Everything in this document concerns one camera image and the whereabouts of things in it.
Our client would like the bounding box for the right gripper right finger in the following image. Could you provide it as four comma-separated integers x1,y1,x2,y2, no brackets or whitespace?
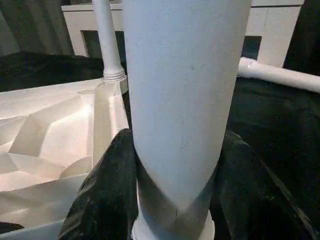
212,130,320,240

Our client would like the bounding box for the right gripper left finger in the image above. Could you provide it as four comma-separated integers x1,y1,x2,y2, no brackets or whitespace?
58,128,141,240

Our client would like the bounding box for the white plastic table top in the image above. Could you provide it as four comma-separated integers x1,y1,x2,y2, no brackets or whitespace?
0,77,132,240

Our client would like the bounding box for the white plastic table leg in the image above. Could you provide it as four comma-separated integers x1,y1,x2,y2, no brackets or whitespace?
237,56,320,95
121,0,253,240
91,0,129,95

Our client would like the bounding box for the black mat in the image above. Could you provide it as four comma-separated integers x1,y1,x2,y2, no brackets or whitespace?
0,50,320,240

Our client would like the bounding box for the white sideboard with glass doors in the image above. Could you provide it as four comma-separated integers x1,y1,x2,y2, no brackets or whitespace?
60,0,307,70

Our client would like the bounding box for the black cabinet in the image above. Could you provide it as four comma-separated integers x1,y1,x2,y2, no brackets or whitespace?
282,0,320,77

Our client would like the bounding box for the grey curtain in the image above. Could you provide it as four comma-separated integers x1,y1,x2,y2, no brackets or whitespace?
0,0,77,57

